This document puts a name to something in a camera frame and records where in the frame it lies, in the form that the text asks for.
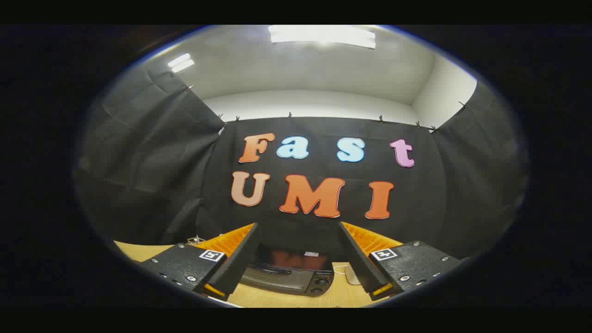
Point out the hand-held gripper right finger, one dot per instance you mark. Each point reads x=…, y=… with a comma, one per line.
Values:
x=358, y=261

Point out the white bread toaster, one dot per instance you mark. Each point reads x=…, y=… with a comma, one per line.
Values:
x=353, y=276

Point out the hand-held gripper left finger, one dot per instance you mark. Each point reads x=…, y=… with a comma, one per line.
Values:
x=240, y=259

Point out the black backdrop cloth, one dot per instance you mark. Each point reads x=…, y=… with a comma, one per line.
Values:
x=152, y=162

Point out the large ceiling light panel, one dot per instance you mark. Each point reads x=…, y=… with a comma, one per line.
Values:
x=322, y=36

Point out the small ceiling light panel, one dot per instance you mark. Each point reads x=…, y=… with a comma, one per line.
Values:
x=181, y=62

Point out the black toaster oven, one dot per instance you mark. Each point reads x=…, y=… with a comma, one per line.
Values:
x=286, y=277

